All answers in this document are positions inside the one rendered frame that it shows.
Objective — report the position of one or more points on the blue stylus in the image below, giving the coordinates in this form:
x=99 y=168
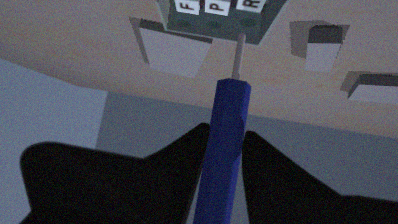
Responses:
x=223 y=153

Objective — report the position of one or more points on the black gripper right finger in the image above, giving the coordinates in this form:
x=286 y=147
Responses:
x=279 y=191

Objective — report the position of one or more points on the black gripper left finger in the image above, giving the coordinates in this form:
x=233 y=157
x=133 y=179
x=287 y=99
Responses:
x=158 y=189

